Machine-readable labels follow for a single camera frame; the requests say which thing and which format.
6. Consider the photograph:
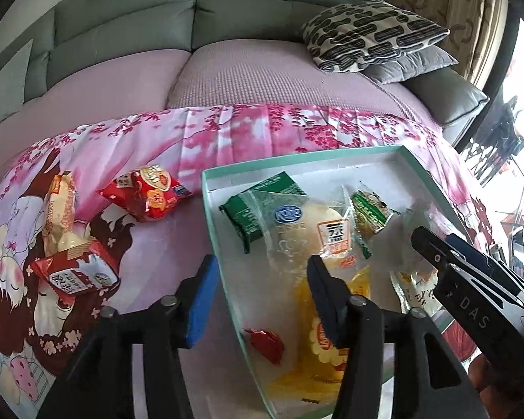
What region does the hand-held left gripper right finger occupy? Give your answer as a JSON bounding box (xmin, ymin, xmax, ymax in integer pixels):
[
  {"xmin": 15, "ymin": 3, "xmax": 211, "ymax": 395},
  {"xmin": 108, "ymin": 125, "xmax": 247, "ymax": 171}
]
[{"xmin": 306, "ymin": 254, "xmax": 492, "ymax": 419}]

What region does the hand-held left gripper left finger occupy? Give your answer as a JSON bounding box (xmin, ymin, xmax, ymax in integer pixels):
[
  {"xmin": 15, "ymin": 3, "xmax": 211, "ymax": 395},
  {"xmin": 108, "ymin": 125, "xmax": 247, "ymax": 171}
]
[{"xmin": 35, "ymin": 254, "xmax": 220, "ymax": 419}]

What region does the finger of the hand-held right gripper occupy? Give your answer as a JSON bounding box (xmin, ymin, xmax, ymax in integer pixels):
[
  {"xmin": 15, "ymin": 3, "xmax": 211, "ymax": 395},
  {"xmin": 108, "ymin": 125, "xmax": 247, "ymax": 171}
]
[
  {"xmin": 411, "ymin": 226, "xmax": 468, "ymax": 280},
  {"xmin": 445, "ymin": 233, "xmax": 524, "ymax": 300}
]

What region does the yellow snack packet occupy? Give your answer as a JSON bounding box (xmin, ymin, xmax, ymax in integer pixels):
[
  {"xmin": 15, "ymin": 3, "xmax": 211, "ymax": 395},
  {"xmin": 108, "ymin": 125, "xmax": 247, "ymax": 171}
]
[{"xmin": 266, "ymin": 266, "xmax": 372, "ymax": 404}]

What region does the green white snack packet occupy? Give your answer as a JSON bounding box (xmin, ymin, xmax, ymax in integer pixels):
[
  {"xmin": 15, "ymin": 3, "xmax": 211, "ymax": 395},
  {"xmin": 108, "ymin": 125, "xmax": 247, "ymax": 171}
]
[{"xmin": 341, "ymin": 185, "xmax": 400, "ymax": 258}]

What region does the clear bread packet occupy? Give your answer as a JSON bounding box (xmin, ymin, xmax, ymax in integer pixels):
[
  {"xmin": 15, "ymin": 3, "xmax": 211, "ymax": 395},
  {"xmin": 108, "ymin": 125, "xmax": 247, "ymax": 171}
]
[{"xmin": 251, "ymin": 190, "xmax": 372, "ymax": 289}]

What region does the small red candy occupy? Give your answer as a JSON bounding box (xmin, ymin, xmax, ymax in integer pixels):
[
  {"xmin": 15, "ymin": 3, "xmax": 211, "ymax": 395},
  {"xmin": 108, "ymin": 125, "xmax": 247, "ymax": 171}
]
[{"xmin": 243, "ymin": 328, "xmax": 285, "ymax": 365}]

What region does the white box with teal rim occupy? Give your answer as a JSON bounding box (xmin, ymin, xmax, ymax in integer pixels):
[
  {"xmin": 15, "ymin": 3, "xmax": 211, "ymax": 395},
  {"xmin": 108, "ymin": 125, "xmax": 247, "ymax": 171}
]
[{"xmin": 201, "ymin": 145, "xmax": 483, "ymax": 419}]

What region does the dark green snack packet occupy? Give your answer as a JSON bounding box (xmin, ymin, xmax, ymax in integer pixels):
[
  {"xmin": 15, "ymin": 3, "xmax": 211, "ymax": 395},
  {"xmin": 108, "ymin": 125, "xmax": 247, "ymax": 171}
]
[{"xmin": 219, "ymin": 171, "xmax": 308, "ymax": 254}]

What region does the red white snack packet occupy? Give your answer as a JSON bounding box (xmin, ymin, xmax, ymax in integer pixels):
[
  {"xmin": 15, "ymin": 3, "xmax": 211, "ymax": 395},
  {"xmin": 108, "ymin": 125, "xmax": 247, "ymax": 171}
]
[{"xmin": 30, "ymin": 238, "xmax": 121, "ymax": 310}]

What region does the black metal chair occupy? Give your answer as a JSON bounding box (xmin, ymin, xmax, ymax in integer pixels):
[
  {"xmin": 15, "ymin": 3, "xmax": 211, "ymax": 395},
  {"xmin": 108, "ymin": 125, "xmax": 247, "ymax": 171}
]
[{"xmin": 460, "ymin": 96, "xmax": 524, "ymax": 184}]

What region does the printed pink blanket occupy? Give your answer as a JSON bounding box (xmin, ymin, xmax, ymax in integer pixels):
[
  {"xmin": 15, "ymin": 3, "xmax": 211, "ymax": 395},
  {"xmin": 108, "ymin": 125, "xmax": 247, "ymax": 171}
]
[{"xmin": 0, "ymin": 102, "xmax": 507, "ymax": 419}]

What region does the orange cream snack packet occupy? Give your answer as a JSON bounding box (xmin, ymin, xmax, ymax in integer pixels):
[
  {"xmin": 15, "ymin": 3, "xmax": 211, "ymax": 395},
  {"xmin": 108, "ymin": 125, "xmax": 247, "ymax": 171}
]
[{"xmin": 41, "ymin": 171, "xmax": 92, "ymax": 256}]

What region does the pink sofa cover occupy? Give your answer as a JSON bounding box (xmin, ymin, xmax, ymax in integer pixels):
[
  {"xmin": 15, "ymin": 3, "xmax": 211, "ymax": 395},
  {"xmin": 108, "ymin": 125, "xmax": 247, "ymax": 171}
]
[{"xmin": 0, "ymin": 39, "xmax": 444, "ymax": 158}]

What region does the black white patterned pillow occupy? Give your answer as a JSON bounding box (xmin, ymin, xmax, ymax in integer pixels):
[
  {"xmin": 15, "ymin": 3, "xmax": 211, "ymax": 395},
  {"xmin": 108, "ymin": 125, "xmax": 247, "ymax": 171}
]
[{"xmin": 300, "ymin": 2, "xmax": 450, "ymax": 73}]

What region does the patterned beige curtain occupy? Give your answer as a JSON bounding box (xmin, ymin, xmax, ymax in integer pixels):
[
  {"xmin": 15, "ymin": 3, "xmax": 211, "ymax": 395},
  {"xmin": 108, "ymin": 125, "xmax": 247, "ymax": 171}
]
[{"xmin": 382, "ymin": 0, "xmax": 509, "ymax": 92}]

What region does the light grey pillow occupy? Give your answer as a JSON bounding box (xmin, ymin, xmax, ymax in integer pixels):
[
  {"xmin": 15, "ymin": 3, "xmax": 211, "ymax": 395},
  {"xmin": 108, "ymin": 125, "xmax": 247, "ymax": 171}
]
[{"xmin": 0, "ymin": 39, "xmax": 33, "ymax": 120}]

